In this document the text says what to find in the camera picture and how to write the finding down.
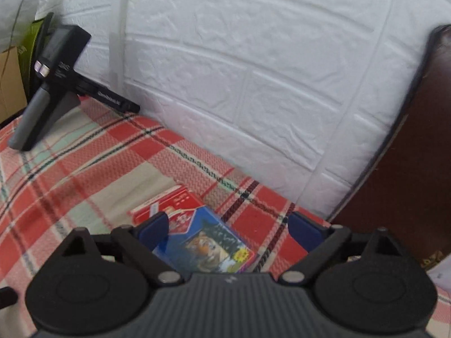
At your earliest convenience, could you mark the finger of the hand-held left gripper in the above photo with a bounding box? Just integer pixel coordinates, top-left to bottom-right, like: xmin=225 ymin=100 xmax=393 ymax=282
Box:
xmin=0 ymin=287 xmax=18 ymax=310

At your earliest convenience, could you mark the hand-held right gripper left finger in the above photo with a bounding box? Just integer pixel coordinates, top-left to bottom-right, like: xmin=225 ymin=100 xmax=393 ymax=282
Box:
xmin=61 ymin=212 xmax=184 ymax=286

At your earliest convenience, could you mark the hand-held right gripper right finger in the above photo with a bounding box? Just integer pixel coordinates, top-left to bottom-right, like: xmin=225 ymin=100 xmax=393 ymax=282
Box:
xmin=279 ymin=212 xmax=404 ymax=285

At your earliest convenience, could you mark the red card box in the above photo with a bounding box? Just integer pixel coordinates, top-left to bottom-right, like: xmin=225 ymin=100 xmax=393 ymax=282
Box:
xmin=130 ymin=184 xmax=205 ymax=235

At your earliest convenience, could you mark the blue tiger card box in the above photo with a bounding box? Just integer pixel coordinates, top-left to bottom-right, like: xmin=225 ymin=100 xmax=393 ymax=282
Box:
xmin=152 ymin=206 xmax=256 ymax=274

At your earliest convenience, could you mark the red plaid blanket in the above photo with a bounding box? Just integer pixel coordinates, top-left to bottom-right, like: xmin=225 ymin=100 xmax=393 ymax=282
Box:
xmin=0 ymin=96 xmax=451 ymax=338

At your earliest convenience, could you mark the black handheld device with stand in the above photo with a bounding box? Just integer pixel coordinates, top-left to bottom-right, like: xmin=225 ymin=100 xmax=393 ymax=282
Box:
xmin=8 ymin=25 xmax=141 ymax=152

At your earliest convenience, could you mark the brown cardboard box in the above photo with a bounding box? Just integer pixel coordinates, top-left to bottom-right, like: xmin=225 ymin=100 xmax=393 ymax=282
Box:
xmin=0 ymin=45 xmax=29 ymax=124

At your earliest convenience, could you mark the yellow-green bag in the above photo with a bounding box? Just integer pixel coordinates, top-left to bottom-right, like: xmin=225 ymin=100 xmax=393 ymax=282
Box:
xmin=17 ymin=12 xmax=54 ymax=94

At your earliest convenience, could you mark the white wall cable duct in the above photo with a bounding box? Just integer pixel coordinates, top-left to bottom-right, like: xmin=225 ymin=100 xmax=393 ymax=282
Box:
xmin=109 ymin=0 xmax=134 ymax=94

